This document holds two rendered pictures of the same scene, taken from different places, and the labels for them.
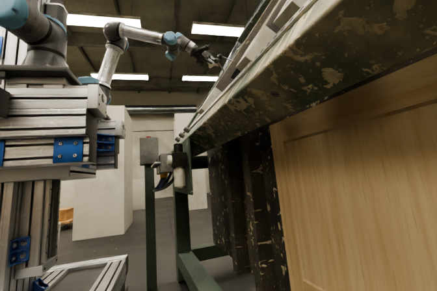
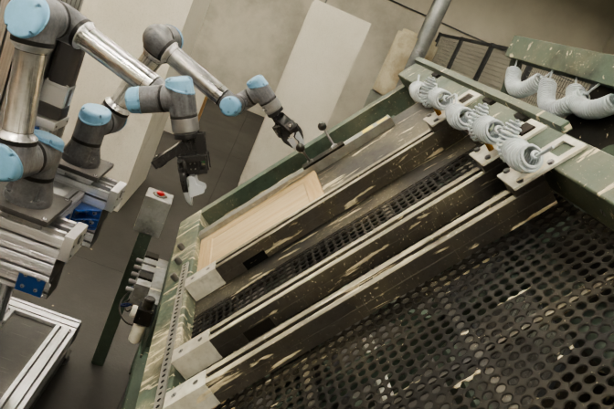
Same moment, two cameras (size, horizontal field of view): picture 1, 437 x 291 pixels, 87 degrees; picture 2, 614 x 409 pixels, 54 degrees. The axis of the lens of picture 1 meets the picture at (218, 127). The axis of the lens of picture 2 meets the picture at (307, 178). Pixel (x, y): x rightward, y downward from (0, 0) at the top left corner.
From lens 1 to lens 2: 163 cm
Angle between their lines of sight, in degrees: 27
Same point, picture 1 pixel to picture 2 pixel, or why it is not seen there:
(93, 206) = not seen: hidden behind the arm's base
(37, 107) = (12, 242)
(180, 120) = (319, 20)
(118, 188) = (132, 139)
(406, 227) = not seen: outside the picture
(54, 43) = (46, 172)
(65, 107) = (37, 251)
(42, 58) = (28, 193)
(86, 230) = not seen: hidden behind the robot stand
